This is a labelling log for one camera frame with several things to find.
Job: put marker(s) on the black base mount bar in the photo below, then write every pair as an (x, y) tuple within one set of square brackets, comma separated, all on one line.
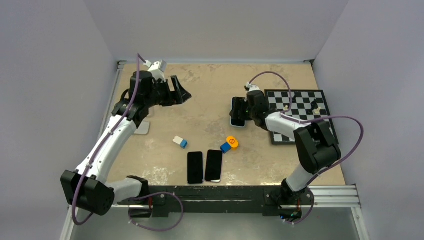
[(266, 200)]

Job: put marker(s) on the black phone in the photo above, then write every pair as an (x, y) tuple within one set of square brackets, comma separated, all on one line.
[(195, 171)]

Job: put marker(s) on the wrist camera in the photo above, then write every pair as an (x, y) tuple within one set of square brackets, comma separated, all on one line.
[(252, 91), (157, 69)]

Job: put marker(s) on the aluminium frame rail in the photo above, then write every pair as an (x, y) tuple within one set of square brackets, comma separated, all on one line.
[(335, 196)]

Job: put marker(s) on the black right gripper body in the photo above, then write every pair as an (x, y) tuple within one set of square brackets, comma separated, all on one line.
[(250, 112)]

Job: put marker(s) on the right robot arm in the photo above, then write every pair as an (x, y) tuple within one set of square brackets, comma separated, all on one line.
[(317, 146)]

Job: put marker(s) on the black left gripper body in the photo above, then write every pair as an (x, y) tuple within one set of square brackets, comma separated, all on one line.
[(165, 97)]

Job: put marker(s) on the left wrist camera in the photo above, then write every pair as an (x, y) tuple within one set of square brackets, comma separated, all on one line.
[(157, 69)]

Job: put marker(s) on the black chess piece right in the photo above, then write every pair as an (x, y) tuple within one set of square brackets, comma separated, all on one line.
[(314, 105)]

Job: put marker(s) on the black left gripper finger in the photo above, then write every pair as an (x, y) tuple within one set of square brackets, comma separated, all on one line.
[(180, 96), (177, 85)]

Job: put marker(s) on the white blue toy block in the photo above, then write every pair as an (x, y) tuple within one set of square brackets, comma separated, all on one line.
[(180, 141)]

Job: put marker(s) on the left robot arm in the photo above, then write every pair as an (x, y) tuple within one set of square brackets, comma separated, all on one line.
[(86, 187)]

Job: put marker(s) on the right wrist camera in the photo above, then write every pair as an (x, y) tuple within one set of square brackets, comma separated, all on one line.
[(252, 91)]

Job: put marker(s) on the orange blue toy block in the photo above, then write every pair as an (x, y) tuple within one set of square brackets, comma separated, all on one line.
[(231, 144)]

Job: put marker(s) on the black white chessboard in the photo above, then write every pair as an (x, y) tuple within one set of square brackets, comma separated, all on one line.
[(301, 109)]

